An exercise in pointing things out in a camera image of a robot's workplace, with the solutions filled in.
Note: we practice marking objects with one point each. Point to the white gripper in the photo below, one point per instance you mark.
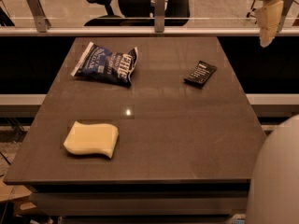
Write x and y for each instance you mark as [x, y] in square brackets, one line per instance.
[268, 16]

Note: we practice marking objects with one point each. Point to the black rxbar chocolate wrapper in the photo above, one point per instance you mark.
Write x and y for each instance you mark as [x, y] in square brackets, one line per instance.
[200, 74]

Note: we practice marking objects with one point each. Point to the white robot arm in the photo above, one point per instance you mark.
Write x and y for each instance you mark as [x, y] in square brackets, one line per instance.
[274, 186]

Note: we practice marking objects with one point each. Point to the yellow sponge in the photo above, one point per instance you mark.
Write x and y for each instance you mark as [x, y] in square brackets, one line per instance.
[85, 139]

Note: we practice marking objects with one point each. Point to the yellow black cart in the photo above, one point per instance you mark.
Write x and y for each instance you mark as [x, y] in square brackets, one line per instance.
[252, 11]

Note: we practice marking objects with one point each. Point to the black office chair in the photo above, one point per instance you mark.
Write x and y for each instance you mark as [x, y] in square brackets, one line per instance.
[141, 13]

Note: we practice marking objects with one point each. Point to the blue kettle chips bag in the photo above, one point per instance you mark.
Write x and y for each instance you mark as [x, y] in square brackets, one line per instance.
[104, 65]

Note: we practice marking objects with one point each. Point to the metal railing bar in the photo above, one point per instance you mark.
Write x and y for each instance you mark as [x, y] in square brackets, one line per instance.
[130, 31]

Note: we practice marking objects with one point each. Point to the cardboard box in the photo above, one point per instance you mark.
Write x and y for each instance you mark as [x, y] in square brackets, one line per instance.
[19, 196]

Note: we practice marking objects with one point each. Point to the right metal railing post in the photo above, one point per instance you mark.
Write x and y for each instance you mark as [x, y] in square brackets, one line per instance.
[286, 7]

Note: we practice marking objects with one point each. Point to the metal railing post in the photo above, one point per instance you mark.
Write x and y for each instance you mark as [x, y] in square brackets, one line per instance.
[286, 7]
[159, 16]
[42, 23]

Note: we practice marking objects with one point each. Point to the middle metal railing post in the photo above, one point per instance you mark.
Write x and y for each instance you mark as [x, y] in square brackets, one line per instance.
[159, 16]

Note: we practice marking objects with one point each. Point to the left metal railing post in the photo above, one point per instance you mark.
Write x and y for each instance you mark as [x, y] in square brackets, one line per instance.
[42, 23]

